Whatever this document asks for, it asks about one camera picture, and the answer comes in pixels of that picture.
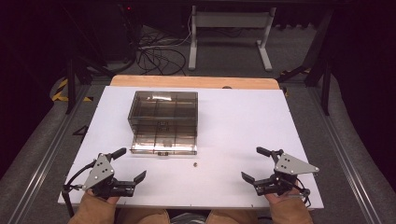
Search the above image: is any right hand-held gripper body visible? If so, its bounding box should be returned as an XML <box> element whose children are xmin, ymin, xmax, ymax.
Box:
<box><xmin>252</xmin><ymin>148</ymin><xmax>320</xmax><ymax>197</ymax></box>

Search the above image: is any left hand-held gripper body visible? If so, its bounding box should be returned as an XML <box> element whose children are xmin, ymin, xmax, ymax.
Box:
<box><xmin>81</xmin><ymin>152</ymin><xmax>137</xmax><ymax>201</ymax></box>

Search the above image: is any transparent brown compartment box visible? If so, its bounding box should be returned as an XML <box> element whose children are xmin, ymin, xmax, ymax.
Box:
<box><xmin>127</xmin><ymin>90</ymin><xmax>200</xmax><ymax>156</ymax></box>

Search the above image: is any person's right hand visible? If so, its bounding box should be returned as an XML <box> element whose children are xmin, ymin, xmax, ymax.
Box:
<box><xmin>264</xmin><ymin>187</ymin><xmax>301</xmax><ymax>207</ymax></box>

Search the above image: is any person's left hand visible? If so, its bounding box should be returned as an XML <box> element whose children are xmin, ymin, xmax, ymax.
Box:
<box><xmin>85</xmin><ymin>189</ymin><xmax>121</xmax><ymax>207</ymax></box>

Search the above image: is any white board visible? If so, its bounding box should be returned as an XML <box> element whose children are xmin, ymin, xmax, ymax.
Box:
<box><xmin>57</xmin><ymin>85</ymin><xmax>325</xmax><ymax>210</ymax></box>

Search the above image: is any person's right leg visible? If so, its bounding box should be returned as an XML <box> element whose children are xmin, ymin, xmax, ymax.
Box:
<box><xmin>205</xmin><ymin>209</ymin><xmax>260</xmax><ymax>224</ymax></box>

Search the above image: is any yellow black hazard tape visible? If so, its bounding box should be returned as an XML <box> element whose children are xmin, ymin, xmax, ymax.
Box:
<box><xmin>50</xmin><ymin>77</ymin><xmax>94</xmax><ymax>103</ymax></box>

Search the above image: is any black metal stand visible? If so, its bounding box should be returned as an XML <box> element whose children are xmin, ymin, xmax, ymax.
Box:
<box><xmin>64</xmin><ymin>57</ymin><xmax>117</xmax><ymax>116</ymax></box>
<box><xmin>276</xmin><ymin>7</ymin><xmax>334</xmax><ymax>117</ymax></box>

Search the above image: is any wooden table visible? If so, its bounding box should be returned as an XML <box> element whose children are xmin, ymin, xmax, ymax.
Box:
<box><xmin>109</xmin><ymin>74</ymin><xmax>280</xmax><ymax>91</ymax></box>

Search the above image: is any white metal stand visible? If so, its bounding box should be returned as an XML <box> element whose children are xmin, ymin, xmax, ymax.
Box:
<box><xmin>188</xmin><ymin>5</ymin><xmax>277</xmax><ymax>73</ymax></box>

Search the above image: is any right hand-held gripper cable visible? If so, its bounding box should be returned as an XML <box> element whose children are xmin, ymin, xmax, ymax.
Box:
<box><xmin>291</xmin><ymin>176</ymin><xmax>313</xmax><ymax>209</ymax></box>

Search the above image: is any hand-held gripper cable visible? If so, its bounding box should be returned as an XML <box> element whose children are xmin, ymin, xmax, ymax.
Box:
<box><xmin>61</xmin><ymin>159</ymin><xmax>98</xmax><ymax>218</ymax></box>
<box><xmin>291</xmin><ymin>176</ymin><xmax>313</xmax><ymax>209</ymax></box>

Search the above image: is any left hand-held gripper cable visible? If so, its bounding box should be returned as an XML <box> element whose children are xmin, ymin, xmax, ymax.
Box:
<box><xmin>61</xmin><ymin>159</ymin><xmax>98</xmax><ymax>218</ymax></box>

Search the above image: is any metal floor rail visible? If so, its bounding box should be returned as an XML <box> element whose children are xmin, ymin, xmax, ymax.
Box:
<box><xmin>306</xmin><ymin>85</ymin><xmax>379</xmax><ymax>224</ymax></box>
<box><xmin>7</xmin><ymin>85</ymin><xmax>94</xmax><ymax>224</ymax></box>

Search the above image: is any bundle of black floor cables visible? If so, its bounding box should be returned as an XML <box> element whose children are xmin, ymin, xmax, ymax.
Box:
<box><xmin>135</xmin><ymin>26</ymin><xmax>191</xmax><ymax>77</ymax></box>

